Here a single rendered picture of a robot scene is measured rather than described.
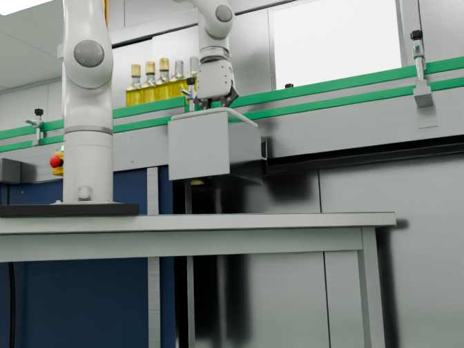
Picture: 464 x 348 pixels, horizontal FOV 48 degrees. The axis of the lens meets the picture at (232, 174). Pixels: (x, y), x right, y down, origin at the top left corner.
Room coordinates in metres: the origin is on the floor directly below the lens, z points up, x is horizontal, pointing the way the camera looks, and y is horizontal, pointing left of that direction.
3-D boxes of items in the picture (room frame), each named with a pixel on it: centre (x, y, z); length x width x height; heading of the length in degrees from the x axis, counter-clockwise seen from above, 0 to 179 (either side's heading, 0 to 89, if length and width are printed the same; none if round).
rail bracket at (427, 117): (1.23, -0.48, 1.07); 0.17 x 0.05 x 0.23; 156
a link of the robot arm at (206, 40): (1.35, 0.04, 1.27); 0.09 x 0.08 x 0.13; 16
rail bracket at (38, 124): (1.69, 0.67, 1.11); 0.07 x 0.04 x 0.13; 156
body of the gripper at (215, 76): (1.35, 0.04, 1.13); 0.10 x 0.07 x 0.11; 66
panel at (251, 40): (1.67, -0.13, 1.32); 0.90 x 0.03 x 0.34; 66
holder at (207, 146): (1.38, 0.03, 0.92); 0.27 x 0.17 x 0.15; 156
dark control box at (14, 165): (1.72, 0.78, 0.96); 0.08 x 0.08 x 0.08; 66
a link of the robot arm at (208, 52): (1.35, 0.03, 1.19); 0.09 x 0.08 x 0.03; 66
